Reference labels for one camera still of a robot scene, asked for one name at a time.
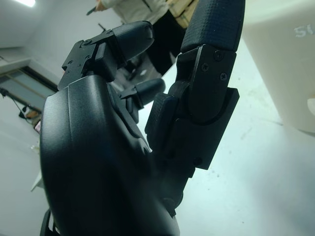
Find cream white toaster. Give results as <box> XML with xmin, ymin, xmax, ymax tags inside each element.
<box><xmin>242</xmin><ymin>0</ymin><xmax>315</xmax><ymax>136</ymax></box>

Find white office desk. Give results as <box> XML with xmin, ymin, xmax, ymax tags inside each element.
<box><xmin>30</xmin><ymin>169</ymin><xmax>44</xmax><ymax>192</ymax></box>

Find dark framed window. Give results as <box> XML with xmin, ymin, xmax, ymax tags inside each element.
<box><xmin>0</xmin><ymin>65</ymin><xmax>59</xmax><ymax>113</ymax></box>

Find person in beige jacket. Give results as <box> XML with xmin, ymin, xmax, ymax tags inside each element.
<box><xmin>86</xmin><ymin>0</ymin><xmax>191</xmax><ymax>81</ymax></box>

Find wooden pallet stack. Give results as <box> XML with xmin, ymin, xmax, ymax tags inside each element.
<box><xmin>169</xmin><ymin>0</ymin><xmax>198</xmax><ymax>28</ymax></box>

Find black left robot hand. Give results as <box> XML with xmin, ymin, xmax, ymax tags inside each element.
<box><xmin>39</xmin><ymin>0</ymin><xmax>247</xmax><ymax>236</ymax></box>

